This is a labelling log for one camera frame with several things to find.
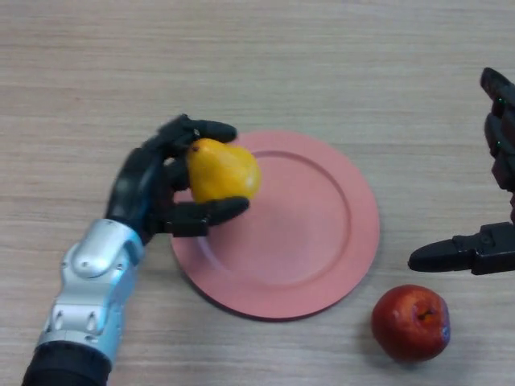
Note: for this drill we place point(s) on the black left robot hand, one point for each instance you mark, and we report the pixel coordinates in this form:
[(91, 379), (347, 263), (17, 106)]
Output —
[(141, 181)]

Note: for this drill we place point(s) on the red apple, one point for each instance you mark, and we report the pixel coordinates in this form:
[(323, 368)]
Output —
[(410, 323)]

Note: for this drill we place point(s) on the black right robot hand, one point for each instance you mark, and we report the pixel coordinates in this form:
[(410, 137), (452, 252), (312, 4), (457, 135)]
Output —
[(495, 249)]

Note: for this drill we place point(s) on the pink round plate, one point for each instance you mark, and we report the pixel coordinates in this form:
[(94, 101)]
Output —
[(289, 245)]

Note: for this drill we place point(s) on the yellow pear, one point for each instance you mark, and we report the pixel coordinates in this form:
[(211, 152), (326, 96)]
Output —
[(225, 169)]

